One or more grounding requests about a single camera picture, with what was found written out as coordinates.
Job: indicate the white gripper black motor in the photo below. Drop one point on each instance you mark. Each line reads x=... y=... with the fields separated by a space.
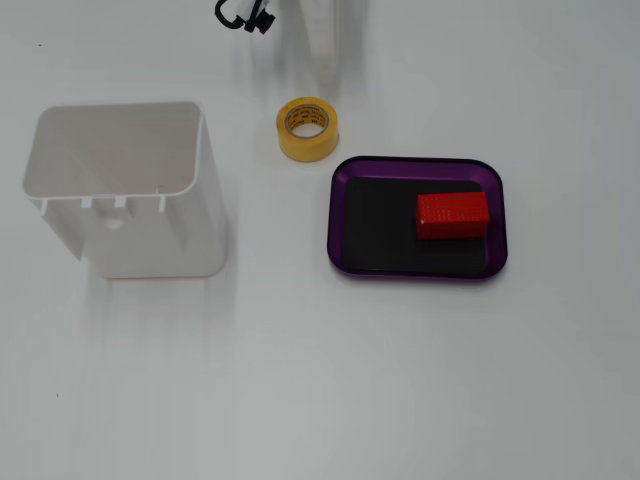
x=324 y=42

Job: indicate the yellow tape roll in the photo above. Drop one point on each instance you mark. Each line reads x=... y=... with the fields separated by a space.
x=305 y=150

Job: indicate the white plastic box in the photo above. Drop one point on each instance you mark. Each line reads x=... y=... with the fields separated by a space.
x=125 y=150

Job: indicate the purple metal tray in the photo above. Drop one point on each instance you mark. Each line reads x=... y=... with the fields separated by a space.
x=410 y=167

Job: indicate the black tray mat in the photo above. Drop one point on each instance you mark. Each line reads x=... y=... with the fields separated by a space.
x=380 y=225

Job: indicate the red studded block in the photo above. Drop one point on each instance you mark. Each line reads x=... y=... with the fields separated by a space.
x=452 y=217

